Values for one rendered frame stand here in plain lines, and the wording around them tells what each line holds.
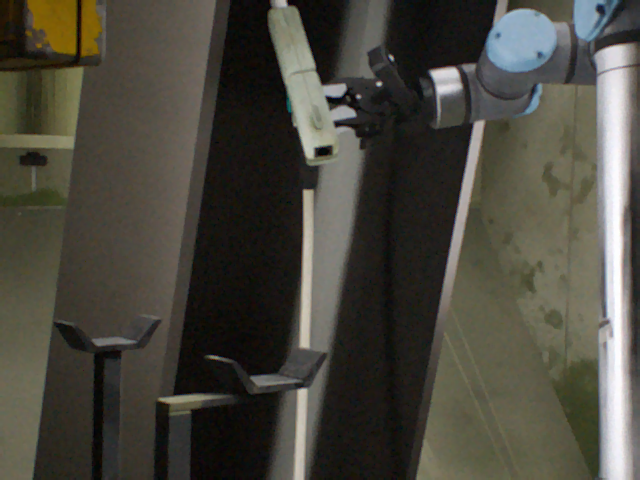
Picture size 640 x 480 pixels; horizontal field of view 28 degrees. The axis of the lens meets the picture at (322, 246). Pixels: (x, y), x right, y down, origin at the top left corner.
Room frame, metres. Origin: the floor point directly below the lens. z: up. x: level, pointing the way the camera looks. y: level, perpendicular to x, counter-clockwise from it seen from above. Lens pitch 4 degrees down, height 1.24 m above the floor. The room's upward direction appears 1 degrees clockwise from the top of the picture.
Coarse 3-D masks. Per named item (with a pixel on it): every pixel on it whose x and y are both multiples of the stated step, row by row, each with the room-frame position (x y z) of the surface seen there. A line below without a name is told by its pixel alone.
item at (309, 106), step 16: (272, 0) 2.04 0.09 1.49; (272, 16) 2.00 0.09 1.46; (288, 16) 2.00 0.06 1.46; (272, 32) 1.99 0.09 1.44; (288, 32) 1.97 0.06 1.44; (288, 48) 1.95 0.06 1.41; (304, 48) 1.95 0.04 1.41; (288, 64) 1.92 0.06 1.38; (304, 64) 1.92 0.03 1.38; (288, 80) 1.90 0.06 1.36; (304, 80) 1.90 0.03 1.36; (304, 96) 1.87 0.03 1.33; (320, 96) 1.87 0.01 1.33; (304, 112) 1.85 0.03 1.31; (320, 112) 1.85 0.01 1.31; (304, 128) 1.83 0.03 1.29; (320, 128) 1.82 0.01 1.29; (304, 144) 1.83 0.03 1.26; (320, 144) 1.81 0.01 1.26; (336, 144) 1.82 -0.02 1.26; (304, 160) 1.98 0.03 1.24; (320, 160) 1.84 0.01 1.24; (336, 160) 1.84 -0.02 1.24; (304, 176) 2.01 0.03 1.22
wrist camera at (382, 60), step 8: (376, 48) 1.89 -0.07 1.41; (368, 56) 1.89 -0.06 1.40; (376, 56) 1.88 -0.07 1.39; (384, 56) 1.88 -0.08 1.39; (376, 64) 1.87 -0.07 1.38; (384, 64) 1.87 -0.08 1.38; (392, 64) 1.88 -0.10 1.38; (376, 72) 1.87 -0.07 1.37; (384, 72) 1.88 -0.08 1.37; (392, 72) 1.88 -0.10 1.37; (400, 72) 1.93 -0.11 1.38; (384, 80) 1.89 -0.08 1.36; (392, 80) 1.89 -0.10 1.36; (400, 80) 1.90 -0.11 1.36; (392, 88) 1.91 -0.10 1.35; (400, 88) 1.91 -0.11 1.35; (408, 88) 1.93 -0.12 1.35; (400, 96) 1.92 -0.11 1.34; (408, 96) 1.93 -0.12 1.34; (400, 104) 1.94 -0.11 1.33; (408, 104) 1.94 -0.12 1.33
